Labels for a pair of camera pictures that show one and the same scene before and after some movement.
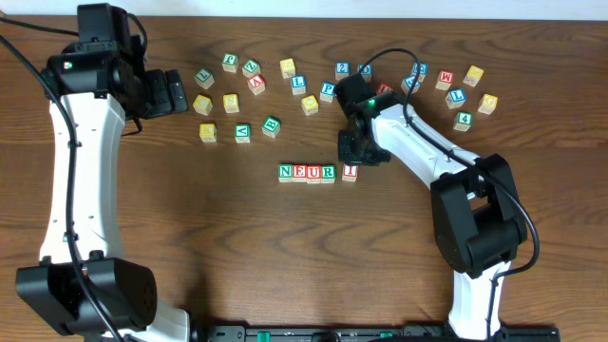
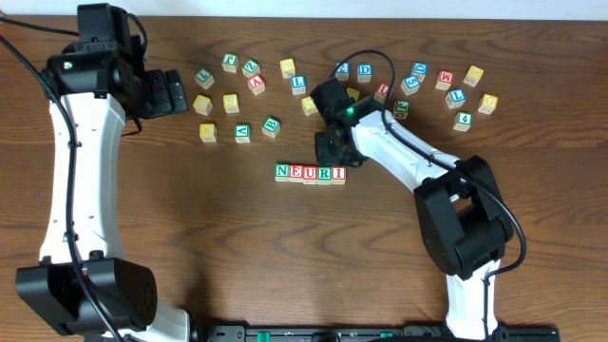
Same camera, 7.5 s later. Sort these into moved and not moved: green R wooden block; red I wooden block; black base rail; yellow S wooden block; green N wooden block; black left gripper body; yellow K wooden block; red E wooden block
Moved: red E wooden block; green R wooden block; red I wooden block
Not moved: black left gripper body; yellow K wooden block; black base rail; green N wooden block; yellow S wooden block
